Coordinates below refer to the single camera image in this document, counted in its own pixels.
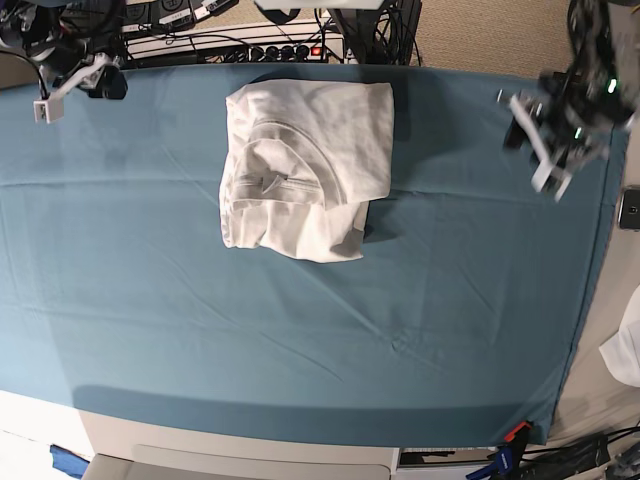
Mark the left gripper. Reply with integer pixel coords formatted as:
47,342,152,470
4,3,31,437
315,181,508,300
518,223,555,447
503,91,610,175

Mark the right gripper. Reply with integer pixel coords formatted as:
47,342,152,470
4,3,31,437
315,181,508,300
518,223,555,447
76,52,128,100

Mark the white T-shirt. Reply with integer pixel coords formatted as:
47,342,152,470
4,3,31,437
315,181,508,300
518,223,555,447
219,79,394,263

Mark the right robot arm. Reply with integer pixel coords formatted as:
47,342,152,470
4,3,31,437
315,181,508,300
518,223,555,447
1,1,128,100

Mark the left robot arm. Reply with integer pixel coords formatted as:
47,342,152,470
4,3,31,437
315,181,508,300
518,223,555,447
497,1,639,191

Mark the grey foot pedal box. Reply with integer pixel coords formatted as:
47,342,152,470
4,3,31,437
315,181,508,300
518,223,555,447
157,0,193,25
122,2,153,33

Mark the silver device right edge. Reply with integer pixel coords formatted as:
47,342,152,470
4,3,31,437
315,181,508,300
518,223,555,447
618,186,640,232

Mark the teal table cloth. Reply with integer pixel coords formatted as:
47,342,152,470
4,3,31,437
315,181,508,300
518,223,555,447
1,63,628,447

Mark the white cloth right edge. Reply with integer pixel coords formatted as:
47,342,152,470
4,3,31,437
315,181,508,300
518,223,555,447
599,288,640,388

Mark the orange blue clamp bottom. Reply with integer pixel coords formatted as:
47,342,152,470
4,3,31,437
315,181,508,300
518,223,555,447
465,421,533,480

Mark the grey plastic bin bottom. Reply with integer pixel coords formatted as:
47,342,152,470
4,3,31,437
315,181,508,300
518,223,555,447
83,445,391,480

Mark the blue cloth bottom left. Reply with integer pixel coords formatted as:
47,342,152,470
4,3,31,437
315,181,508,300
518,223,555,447
49,445,90,479

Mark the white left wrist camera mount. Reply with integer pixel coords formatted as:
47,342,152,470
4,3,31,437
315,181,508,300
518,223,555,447
496,90,573,202

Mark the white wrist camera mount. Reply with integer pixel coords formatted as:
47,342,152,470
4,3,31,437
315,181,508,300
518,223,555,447
33,68,82,124
496,90,573,202

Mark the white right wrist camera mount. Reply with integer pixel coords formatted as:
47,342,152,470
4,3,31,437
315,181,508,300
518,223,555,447
33,68,82,124

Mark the black power strip red switch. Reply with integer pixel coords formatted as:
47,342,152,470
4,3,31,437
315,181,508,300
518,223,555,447
224,43,346,63

